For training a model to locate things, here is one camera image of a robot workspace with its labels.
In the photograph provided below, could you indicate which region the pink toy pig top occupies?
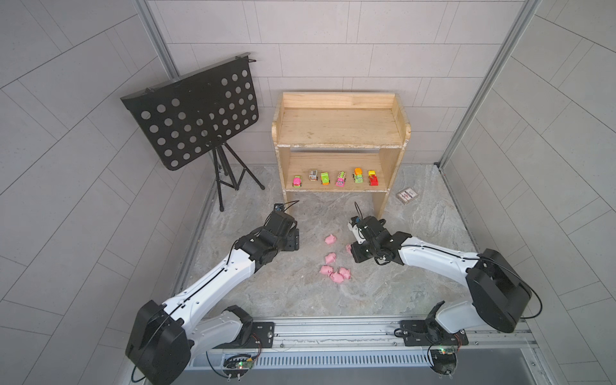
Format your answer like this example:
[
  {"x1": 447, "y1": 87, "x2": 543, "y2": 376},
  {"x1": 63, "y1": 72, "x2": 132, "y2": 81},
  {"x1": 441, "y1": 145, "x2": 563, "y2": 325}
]
[{"x1": 325, "y1": 234, "x2": 337, "y2": 245}]

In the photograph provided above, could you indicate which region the red yellow toy truck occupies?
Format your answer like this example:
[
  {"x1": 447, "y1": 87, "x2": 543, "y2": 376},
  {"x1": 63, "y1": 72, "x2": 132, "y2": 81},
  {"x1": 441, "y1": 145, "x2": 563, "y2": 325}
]
[{"x1": 368, "y1": 170, "x2": 379, "y2": 186}]

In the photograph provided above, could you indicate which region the orange green mixer truck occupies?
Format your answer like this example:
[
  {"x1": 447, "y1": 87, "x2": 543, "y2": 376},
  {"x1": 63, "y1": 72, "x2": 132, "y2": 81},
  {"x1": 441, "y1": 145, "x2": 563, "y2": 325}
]
[{"x1": 353, "y1": 168, "x2": 364, "y2": 184}]

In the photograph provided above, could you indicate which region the pink green block toy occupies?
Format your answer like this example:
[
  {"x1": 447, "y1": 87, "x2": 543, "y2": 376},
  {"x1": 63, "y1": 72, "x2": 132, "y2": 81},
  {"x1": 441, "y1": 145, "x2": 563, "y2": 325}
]
[{"x1": 335, "y1": 171, "x2": 347, "y2": 188}]

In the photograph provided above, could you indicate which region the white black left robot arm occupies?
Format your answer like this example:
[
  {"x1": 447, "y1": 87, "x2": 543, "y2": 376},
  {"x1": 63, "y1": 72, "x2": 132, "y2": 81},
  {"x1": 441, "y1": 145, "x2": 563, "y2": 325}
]
[{"x1": 125, "y1": 210, "x2": 299, "y2": 384}]

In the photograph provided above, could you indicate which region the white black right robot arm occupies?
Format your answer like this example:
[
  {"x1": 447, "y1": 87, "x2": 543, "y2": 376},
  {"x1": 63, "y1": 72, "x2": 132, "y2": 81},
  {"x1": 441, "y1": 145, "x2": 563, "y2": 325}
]
[{"x1": 348, "y1": 216, "x2": 534, "y2": 342}]

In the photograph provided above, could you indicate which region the small card box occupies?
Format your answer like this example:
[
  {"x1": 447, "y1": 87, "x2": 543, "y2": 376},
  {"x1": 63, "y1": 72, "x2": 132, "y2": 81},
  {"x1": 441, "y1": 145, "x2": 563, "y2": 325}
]
[{"x1": 396, "y1": 188, "x2": 419, "y2": 205}]

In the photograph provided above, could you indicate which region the pink toy pig bottom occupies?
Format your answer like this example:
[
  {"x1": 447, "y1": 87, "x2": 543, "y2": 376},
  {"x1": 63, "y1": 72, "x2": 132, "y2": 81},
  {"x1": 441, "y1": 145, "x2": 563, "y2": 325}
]
[{"x1": 330, "y1": 273, "x2": 345, "y2": 283}]

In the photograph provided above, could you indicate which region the wooden two-tier shelf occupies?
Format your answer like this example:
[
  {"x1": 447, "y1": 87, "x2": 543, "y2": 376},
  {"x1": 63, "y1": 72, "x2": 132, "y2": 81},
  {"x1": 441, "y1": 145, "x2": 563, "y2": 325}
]
[{"x1": 271, "y1": 92, "x2": 412, "y2": 216}]

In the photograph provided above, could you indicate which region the right controller board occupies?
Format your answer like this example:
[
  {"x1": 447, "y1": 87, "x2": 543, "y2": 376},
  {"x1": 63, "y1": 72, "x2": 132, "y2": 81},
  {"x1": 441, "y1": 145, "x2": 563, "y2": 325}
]
[{"x1": 429, "y1": 348, "x2": 457, "y2": 376}]

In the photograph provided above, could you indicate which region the controller board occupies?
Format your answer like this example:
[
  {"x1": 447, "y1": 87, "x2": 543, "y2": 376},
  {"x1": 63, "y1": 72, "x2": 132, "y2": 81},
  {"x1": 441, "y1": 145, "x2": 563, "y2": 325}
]
[
  {"x1": 222, "y1": 354, "x2": 257, "y2": 372},
  {"x1": 429, "y1": 348, "x2": 457, "y2": 376}
]

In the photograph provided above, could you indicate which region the left controller board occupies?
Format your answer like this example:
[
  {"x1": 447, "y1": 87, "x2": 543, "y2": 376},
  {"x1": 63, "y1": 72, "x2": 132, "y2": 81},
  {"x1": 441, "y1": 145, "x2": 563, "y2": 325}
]
[{"x1": 222, "y1": 354, "x2": 257, "y2": 372}]

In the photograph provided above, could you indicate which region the black perforated music stand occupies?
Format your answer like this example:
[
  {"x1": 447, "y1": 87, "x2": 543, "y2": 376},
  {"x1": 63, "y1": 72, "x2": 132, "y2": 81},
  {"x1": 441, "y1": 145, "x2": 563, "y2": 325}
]
[{"x1": 121, "y1": 53, "x2": 259, "y2": 190}]

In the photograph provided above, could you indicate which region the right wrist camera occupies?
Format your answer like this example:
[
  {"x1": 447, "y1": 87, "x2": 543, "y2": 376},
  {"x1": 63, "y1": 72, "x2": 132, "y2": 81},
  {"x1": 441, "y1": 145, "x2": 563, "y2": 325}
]
[{"x1": 348, "y1": 216, "x2": 365, "y2": 245}]

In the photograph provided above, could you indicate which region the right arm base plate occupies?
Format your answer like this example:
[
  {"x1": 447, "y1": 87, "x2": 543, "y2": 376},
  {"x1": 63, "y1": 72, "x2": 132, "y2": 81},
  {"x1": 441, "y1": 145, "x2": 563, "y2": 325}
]
[{"x1": 394, "y1": 319, "x2": 469, "y2": 348}]

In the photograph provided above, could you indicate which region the aluminium mounting rail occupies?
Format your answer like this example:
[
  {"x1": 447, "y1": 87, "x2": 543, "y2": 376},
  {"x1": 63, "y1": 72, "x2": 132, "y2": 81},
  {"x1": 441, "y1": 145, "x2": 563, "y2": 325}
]
[{"x1": 185, "y1": 311, "x2": 537, "y2": 357}]

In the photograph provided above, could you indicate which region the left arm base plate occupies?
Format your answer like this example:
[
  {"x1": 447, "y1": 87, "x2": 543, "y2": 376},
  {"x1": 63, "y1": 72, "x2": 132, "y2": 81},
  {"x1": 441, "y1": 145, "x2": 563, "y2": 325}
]
[{"x1": 216, "y1": 322, "x2": 275, "y2": 349}]

